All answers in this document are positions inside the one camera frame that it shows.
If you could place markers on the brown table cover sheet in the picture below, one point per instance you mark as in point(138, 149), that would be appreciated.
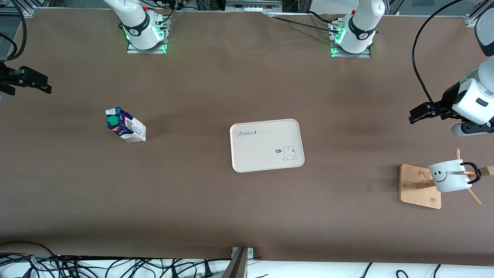
point(247, 212)

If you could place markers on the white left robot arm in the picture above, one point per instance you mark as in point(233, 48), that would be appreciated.
point(472, 100)

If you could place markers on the grey power strip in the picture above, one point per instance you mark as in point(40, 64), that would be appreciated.
point(252, 4)

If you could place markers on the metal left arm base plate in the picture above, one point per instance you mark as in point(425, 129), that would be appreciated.
point(366, 55)

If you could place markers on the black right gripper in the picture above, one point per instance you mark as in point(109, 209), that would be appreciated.
point(7, 75)

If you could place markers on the aluminium frame post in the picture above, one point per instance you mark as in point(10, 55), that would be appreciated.
point(237, 264)

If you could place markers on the white smiley face cup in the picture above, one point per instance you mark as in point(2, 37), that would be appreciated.
point(449, 181)

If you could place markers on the cream rabbit print tray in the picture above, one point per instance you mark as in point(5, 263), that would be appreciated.
point(262, 150)

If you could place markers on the blue white milk carton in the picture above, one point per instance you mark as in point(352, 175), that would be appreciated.
point(129, 129)

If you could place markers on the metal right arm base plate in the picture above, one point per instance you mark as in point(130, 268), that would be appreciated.
point(133, 50)

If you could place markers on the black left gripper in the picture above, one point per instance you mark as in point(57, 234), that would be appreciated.
point(447, 97)

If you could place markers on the wooden cup stand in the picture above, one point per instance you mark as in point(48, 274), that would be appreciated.
point(418, 193)

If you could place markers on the aluminium corner frame profile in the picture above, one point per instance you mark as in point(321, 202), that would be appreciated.
point(17, 8)
point(480, 13)

